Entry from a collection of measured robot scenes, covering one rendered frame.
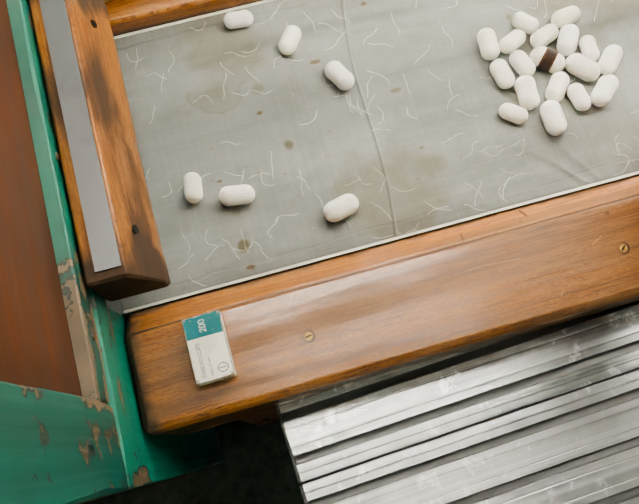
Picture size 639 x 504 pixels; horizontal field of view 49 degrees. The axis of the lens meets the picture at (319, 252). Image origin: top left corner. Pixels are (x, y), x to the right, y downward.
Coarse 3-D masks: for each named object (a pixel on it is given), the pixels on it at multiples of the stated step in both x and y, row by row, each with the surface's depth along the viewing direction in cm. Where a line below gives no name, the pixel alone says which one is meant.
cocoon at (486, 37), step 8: (480, 32) 74; (488, 32) 74; (480, 40) 74; (488, 40) 74; (496, 40) 74; (480, 48) 74; (488, 48) 74; (496, 48) 74; (488, 56) 74; (496, 56) 74
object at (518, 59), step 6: (510, 54) 74; (516, 54) 74; (522, 54) 73; (510, 60) 74; (516, 60) 74; (522, 60) 73; (528, 60) 73; (516, 66) 74; (522, 66) 73; (528, 66) 73; (534, 66) 73; (522, 72) 74; (528, 72) 73; (534, 72) 74
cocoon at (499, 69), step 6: (498, 60) 73; (504, 60) 73; (492, 66) 73; (498, 66) 73; (504, 66) 73; (492, 72) 74; (498, 72) 73; (504, 72) 73; (510, 72) 73; (498, 78) 73; (504, 78) 73; (510, 78) 73; (498, 84) 73; (504, 84) 73; (510, 84) 73
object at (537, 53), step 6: (534, 48) 74; (540, 48) 73; (546, 48) 73; (534, 54) 74; (540, 54) 73; (558, 54) 73; (534, 60) 74; (540, 60) 73; (558, 60) 73; (564, 60) 73; (552, 66) 73; (558, 66) 73; (564, 66) 74; (552, 72) 74
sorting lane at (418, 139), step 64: (320, 0) 77; (384, 0) 77; (448, 0) 77; (512, 0) 77; (576, 0) 77; (128, 64) 75; (192, 64) 75; (256, 64) 75; (320, 64) 75; (384, 64) 75; (448, 64) 75; (192, 128) 73; (256, 128) 73; (320, 128) 73; (384, 128) 73; (448, 128) 73; (512, 128) 73; (576, 128) 73; (256, 192) 71; (320, 192) 71; (384, 192) 71; (448, 192) 71; (512, 192) 71; (192, 256) 69; (256, 256) 70; (320, 256) 70
